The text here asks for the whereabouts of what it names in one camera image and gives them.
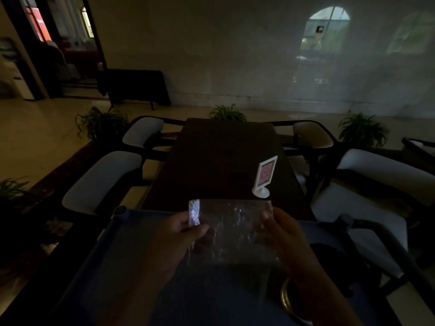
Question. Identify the person's left hand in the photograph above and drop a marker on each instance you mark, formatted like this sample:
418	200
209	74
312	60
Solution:
170	247

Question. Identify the person's right hand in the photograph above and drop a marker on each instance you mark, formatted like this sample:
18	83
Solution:
295	247

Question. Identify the person's right thumb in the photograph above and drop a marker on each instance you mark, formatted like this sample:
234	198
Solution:
270	220

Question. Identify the person's left thumb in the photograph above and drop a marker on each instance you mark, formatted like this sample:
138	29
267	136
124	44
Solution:
195	232

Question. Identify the clear plastic bag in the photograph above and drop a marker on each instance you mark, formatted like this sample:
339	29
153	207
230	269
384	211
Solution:
234	230

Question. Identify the person's left forearm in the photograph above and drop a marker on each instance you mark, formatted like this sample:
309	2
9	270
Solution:
142	302

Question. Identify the person's right forearm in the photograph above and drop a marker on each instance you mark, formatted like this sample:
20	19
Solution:
326	298

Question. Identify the white table sign stand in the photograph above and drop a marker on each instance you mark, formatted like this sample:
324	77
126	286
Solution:
265	174

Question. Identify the dark wooden table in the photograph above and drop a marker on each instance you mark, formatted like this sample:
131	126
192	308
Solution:
217	159

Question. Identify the gold bangle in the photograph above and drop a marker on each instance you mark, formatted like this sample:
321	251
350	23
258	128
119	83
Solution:
286	300

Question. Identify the blue fabric cart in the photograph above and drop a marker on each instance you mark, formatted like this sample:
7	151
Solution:
112	268

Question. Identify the black chair with white cushion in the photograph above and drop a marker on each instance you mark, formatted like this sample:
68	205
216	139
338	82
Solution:
419	144
312	134
373	186
102	181
142	131

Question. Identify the green potted plant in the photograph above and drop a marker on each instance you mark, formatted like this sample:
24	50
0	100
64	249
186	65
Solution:
363	130
102	122
227	113
12	188

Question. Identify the table with black cloth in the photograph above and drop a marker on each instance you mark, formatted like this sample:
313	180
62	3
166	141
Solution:
134	86

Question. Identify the arched window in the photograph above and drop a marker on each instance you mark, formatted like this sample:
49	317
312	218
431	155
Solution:
326	30

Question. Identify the white cabinet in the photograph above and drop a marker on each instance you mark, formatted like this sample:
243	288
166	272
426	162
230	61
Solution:
15	78

